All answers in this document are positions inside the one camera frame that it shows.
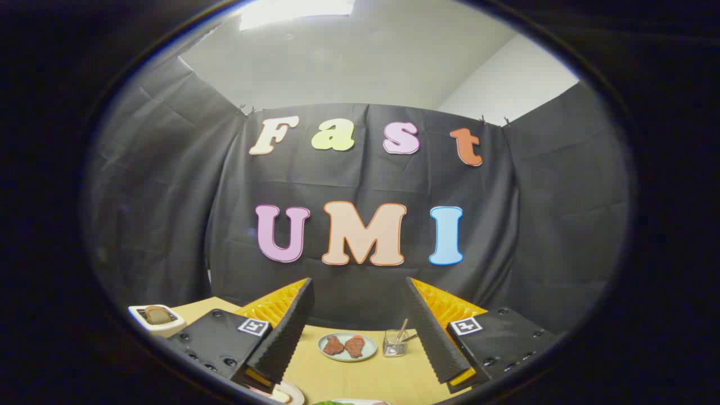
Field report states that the large round beige plate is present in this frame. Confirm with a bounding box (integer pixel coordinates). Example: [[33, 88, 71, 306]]
[[247, 380, 305, 405]]

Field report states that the pale green oval plate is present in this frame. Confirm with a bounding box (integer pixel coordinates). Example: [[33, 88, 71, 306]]
[[318, 332, 378, 362]]

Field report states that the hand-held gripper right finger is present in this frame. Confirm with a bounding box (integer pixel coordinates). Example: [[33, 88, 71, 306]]
[[404, 277, 563, 394]]

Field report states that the white toaster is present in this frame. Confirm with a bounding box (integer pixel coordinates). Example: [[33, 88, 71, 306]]
[[128, 304, 186, 338]]

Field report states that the wire mesh utensil holder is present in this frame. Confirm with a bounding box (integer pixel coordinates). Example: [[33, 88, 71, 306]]
[[383, 330, 410, 358]]

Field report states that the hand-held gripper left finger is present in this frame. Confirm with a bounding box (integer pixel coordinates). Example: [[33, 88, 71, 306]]
[[168, 277, 316, 394]]

